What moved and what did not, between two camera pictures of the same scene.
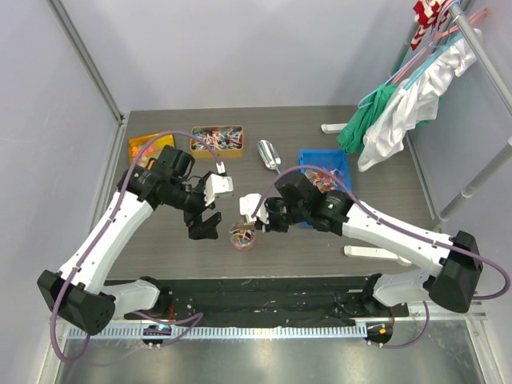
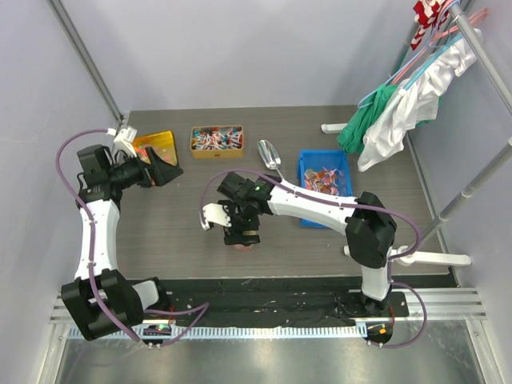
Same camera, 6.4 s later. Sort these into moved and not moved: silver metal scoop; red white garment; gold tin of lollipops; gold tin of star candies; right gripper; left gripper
Moved: left gripper; right gripper
Not moved: gold tin of star candies; gold tin of lollipops; silver metal scoop; red white garment
